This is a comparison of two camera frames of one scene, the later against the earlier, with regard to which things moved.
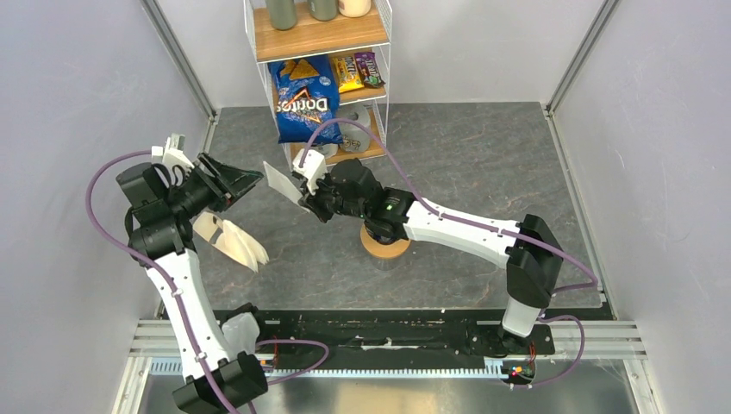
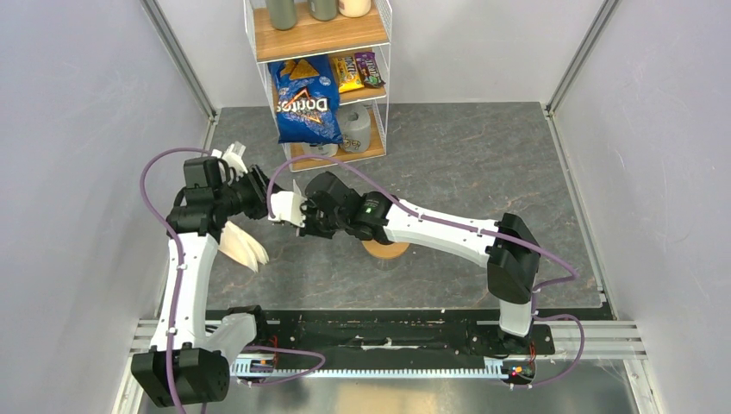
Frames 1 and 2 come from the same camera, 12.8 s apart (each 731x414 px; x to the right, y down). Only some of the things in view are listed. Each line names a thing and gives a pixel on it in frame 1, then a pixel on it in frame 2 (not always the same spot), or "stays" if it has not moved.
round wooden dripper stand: (381, 249) stays
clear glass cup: (388, 264) stays
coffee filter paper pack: (231, 241) stays
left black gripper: (235, 181) -> (260, 207)
